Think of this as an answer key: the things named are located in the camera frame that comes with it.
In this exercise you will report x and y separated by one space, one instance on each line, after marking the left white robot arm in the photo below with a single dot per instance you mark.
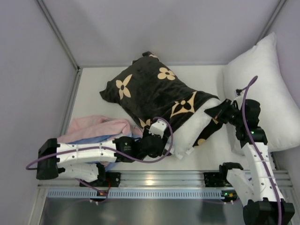
83 161

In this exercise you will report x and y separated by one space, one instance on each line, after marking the black floral pillowcase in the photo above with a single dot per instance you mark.
149 89

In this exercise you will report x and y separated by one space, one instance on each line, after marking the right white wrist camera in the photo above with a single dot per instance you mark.
238 101

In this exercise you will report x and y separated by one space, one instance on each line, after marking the aluminium mounting rail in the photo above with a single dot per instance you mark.
160 179

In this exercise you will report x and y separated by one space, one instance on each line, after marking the right aluminium frame post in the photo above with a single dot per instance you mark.
279 7

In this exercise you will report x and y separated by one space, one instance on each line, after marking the slotted grey cable duct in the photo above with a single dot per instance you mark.
210 194

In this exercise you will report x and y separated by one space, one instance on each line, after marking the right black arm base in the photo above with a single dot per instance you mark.
218 179

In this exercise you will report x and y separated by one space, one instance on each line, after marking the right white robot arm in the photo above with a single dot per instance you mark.
263 202

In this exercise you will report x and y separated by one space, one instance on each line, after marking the pink cloth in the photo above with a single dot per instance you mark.
94 126

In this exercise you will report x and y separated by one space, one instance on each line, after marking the left aluminium frame post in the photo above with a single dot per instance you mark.
53 25

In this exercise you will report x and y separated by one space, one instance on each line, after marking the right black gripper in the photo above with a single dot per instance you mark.
225 112

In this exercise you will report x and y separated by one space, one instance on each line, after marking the aluminium frame post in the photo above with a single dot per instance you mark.
279 7
53 25

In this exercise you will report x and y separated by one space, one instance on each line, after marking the large white pillow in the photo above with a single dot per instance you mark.
280 116

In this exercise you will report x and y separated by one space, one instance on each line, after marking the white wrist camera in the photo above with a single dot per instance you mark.
238 101
158 128

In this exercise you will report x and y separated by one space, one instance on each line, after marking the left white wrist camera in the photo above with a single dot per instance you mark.
158 128

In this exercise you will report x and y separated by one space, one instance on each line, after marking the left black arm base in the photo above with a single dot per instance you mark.
112 179

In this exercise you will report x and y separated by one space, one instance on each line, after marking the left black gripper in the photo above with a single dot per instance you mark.
166 146

